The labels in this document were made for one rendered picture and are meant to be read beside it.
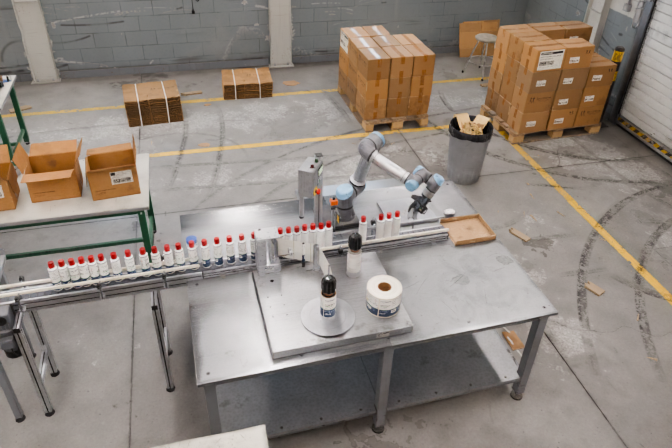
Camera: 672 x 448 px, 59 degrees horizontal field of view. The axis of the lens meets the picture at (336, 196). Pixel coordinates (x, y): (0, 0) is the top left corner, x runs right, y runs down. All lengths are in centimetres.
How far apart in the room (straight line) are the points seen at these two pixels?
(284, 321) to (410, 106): 431
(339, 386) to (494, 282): 118
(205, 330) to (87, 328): 156
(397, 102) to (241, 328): 428
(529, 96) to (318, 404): 441
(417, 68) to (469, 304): 390
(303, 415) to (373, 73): 417
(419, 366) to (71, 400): 229
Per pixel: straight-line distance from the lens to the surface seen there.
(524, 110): 706
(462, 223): 430
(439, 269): 388
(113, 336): 473
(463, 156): 611
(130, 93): 753
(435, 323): 352
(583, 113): 759
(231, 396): 393
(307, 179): 354
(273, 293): 356
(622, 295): 545
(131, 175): 463
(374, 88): 691
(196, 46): 877
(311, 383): 396
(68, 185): 476
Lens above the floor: 333
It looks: 34 degrees down
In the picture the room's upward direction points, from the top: 2 degrees clockwise
